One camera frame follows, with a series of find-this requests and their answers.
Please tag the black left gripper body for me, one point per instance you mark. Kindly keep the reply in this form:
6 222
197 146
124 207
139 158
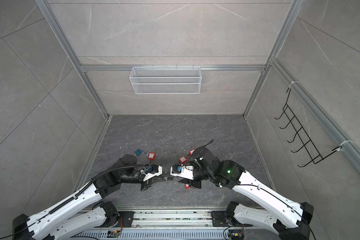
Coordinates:
146 184

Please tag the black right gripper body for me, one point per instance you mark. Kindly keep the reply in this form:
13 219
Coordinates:
199 175

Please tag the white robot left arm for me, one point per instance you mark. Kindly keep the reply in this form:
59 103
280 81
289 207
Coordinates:
85 208

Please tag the white wire mesh basket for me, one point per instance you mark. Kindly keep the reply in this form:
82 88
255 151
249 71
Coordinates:
166 80

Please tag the aluminium front rail frame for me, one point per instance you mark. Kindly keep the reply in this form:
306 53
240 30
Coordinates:
182 224

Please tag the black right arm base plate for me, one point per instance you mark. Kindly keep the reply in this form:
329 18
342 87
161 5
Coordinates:
222 219

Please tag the red padlock middle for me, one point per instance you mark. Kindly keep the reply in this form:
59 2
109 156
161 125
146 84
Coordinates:
183 160

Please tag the red padlock long shackle left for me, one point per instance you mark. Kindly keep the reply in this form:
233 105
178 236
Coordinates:
152 155

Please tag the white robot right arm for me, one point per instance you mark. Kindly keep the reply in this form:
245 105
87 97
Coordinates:
288 219

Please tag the black wire hook rack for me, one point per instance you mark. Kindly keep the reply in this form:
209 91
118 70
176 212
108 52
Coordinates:
302 135

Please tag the blue padlock with steel shackle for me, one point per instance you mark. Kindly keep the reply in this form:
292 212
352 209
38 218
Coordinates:
139 152

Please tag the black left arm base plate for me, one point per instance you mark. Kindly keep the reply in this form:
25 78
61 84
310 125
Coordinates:
125 218

